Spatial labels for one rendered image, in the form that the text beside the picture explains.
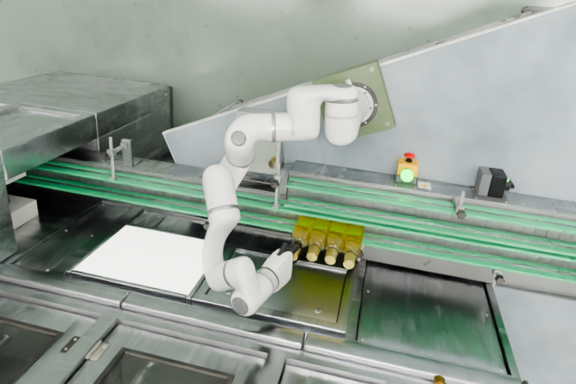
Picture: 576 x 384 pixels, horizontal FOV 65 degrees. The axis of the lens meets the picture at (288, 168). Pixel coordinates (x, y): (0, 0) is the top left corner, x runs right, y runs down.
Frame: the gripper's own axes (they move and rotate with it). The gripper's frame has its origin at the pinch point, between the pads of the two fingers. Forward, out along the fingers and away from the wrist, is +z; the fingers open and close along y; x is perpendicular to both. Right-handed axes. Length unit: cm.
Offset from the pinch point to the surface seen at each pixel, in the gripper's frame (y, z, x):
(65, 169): 5, -3, 100
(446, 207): 13, 34, -38
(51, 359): -16, -55, 40
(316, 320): -12.3, -9.0, -13.6
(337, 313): -13.0, -2.2, -17.3
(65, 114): 22, 9, 112
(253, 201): 4.1, 17.1, 25.3
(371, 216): 5.8, 28.0, -15.3
